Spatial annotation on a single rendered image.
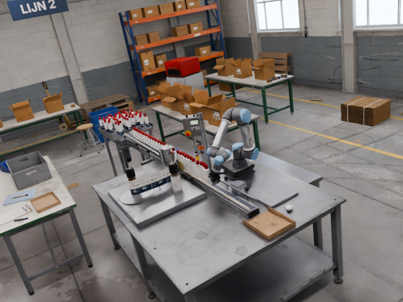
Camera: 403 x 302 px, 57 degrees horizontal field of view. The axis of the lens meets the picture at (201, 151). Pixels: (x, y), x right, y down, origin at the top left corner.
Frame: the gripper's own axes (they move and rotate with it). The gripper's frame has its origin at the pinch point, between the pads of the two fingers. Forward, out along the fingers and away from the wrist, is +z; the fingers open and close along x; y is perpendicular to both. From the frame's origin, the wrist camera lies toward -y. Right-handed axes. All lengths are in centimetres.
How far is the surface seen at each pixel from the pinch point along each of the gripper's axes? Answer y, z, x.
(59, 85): -15, 386, -685
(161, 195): 42, 19, -23
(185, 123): -1, -24, -58
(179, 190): 29.1, 9.7, -14.3
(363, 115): -380, 132, -76
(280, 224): -6, -30, 72
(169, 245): 69, -10, 39
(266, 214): -7, -21, 57
